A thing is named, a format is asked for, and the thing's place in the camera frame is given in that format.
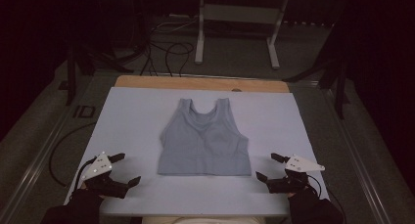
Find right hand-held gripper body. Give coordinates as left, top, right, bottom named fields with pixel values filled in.
left=265, top=154, right=326, bottom=197

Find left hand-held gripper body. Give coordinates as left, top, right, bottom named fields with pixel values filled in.
left=80, top=151, right=130, bottom=200

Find grey-blue tank top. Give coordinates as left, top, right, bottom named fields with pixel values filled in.
left=157, top=97, right=253, bottom=177

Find person's right hand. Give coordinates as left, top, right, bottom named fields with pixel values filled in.
left=287, top=186, right=323, bottom=216

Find person's left hand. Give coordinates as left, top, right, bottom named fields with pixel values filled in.
left=69, top=182, right=106, bottom=213

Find light blue table mat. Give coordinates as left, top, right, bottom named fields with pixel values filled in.
left=64, top=86, right=331, bottom=218

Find person's light trousers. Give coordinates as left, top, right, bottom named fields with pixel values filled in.
left=141, top=215, right=267, bottom=224

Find black metal stand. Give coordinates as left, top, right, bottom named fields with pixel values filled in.
left=58, top=37, right=135, bottom=107
left=283, top=22, right=351, bottom=120

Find white metal stand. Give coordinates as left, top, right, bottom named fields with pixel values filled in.
left=194, top=0, right=291, bottom=70

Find white power strip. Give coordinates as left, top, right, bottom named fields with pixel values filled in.
left=167, top=13, right=191, bottom=21

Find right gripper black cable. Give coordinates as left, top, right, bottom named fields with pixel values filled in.
left=306, top=174, right=347, bottom=224

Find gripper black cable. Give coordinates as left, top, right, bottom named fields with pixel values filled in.
left=73, top=156, right=99, bottom=191
left=306, top=174, right=347, bottom=224

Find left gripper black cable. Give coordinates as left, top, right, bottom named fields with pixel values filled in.
left=73, top=156, right=99, bottom=191

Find long black curved cable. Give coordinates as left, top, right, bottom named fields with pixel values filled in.
left=48, top=120, right=98, bottom=189

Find black looped floor cable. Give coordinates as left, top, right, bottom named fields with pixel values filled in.
left=163, top=41, right=196, bottom=78

